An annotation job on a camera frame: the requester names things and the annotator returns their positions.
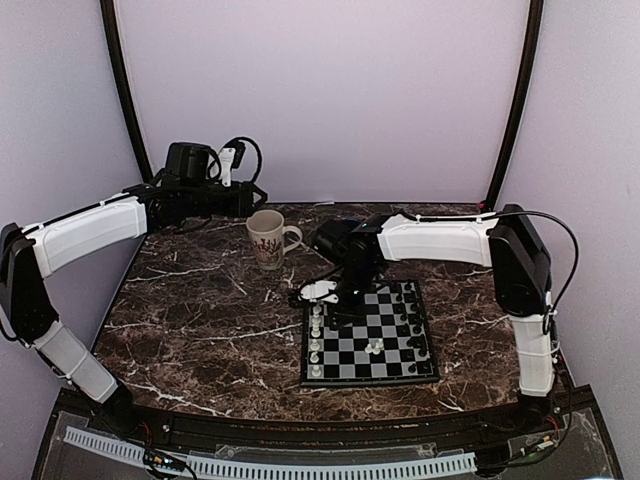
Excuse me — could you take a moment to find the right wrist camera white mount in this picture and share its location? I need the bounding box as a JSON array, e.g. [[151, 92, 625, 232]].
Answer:
[[288, 280, 339, 308]]

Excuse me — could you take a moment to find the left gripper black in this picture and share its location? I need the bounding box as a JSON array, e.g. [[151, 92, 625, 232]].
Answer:
[[182, 179, 267, 218]]

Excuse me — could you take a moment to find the white perforated cable duct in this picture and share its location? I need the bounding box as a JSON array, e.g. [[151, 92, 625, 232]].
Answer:
[[63, 426, 477, 479]]

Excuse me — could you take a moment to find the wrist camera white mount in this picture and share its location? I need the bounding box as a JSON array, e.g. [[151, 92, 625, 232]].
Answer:
[[218, 140, 246, 188], [288, 280, 339, 308]]

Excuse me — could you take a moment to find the black frame post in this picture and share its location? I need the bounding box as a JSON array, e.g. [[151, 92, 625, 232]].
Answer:
[[482, 0, 544, 211], [99, 0, 154, 182]]

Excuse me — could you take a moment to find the white king chess piece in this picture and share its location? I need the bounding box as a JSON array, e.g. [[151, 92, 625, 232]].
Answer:
[[311, 316, 321, 338]]

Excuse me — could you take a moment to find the cream floral mug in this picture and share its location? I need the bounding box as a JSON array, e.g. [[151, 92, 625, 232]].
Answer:
[[246, 209, 303, 271]]

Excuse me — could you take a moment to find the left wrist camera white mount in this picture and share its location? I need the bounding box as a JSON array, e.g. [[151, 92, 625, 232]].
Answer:
[[218, 140, 246, 188]]

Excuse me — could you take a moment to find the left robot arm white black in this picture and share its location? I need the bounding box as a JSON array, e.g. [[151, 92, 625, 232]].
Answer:
[[1, 136, 268, 436]]

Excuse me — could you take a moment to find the black silver chess board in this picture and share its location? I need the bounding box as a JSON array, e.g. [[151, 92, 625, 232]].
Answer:
[[300, 280, 440, 388]]

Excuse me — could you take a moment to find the left black frame post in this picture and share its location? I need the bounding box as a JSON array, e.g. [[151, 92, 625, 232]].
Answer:
[[99, 0, 154, 182]]

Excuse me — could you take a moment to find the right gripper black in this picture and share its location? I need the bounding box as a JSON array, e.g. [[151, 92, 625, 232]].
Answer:
[[327, 262, 379, 331]]

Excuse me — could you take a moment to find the black front rail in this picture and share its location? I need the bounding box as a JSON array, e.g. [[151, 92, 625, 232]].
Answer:
[[131, 382, 594, 449]]

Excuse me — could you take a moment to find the right black frame post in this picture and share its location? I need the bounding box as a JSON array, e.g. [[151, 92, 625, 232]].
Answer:
[[482, 0, 544, 211]]

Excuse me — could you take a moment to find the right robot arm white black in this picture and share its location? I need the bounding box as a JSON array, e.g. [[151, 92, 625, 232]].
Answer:
[[298, 204, 562, 434]]

